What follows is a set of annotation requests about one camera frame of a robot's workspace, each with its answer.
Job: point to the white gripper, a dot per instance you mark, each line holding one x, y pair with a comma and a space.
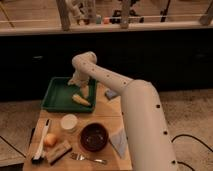
81, 80

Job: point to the yellow banana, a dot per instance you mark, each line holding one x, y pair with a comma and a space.
78, 99

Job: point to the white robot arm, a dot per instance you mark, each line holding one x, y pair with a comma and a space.
145, 125

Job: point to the green plastic tray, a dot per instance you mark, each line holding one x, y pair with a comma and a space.
58, 97

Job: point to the blue sponge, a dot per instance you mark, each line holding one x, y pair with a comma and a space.
110, 94

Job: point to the white plastic cup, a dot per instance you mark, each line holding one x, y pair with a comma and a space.
69, 122

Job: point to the dark brown bowl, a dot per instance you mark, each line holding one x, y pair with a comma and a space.
94, 137

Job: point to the orange fruit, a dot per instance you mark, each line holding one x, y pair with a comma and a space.
50, 140

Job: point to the blue folded cloth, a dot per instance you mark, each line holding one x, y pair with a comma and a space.
119, 143

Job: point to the wooden block eraser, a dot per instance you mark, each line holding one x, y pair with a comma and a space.
58, 151

